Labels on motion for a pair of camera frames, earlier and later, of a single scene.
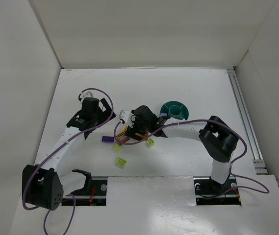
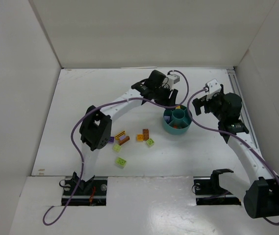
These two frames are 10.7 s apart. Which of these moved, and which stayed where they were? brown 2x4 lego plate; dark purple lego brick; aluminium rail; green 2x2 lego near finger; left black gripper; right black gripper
Moved: left black gripper; right black gripper
Stayed: aluminium rail; brown 2x4 lego plate; dark purple lego brick; green 2x2 lego near finger
